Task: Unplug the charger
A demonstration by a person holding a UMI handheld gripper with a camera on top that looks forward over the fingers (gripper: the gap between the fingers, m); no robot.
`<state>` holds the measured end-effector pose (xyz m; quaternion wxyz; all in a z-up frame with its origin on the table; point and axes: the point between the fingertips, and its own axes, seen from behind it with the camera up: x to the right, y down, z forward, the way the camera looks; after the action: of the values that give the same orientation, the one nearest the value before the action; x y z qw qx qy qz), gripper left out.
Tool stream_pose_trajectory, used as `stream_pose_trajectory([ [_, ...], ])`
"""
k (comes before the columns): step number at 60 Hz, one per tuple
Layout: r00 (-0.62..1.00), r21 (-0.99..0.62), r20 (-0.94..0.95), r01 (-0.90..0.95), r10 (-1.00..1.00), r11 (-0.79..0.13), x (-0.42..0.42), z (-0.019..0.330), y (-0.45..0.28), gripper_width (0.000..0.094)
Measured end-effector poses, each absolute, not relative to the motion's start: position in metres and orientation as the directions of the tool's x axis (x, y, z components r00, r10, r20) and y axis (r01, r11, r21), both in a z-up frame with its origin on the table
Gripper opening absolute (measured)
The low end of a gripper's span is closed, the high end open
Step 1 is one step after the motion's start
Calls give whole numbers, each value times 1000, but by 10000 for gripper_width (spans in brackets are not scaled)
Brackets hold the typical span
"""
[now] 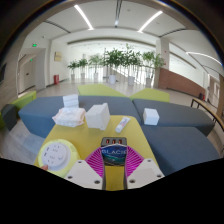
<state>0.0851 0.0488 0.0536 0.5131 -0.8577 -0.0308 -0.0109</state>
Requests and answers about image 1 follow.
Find white wet wipes pack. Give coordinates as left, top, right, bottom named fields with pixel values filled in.
left=51, top=106, right=87, bottom=128

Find long grey sofa block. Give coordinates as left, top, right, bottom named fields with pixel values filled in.
left=18, top=95, right=143, bottom=139

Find framed wall picture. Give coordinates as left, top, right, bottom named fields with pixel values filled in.
left=53, top=51, right=63, bottom=62

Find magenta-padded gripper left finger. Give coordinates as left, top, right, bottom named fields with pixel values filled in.
left=64, top=146, right=107, bottom=191

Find wooden bench with black frame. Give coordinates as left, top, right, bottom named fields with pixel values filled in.
left=190, top=97, right=224, bottom=131

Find white cardboard box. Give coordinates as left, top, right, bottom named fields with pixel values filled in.
left=84, top=102, right=111, bottom=131

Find small white cube box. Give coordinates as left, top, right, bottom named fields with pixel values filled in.
left=142, top=107, right=160, bottom=126

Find row of potted plants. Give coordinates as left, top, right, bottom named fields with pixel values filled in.
left=66, top=43, right=166, bottom=88

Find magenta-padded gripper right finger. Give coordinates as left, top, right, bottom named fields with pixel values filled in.
left=123, top=146, right=166, bottom=190

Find small white tube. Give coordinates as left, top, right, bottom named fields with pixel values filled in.
left=115, top=116, right=131, bottom=134

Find lime green bench seat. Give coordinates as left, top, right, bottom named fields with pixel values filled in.
left=0, top=90, right=38, bottom=130

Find black ottoman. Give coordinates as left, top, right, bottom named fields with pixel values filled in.
left=0, top=103, right=18, bottom=132

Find yellow-green sofa block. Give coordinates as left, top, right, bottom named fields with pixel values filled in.
left=129, top=87, right=171, bottom=103
left=77, top=83, right=129, bottom=98

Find white tissue pack stack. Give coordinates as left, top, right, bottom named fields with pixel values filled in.
left=62, top=93, right=80, bottom=109

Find ceiling light strips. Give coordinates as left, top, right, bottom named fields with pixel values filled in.
left=73, top=4, right=223, bottom=66

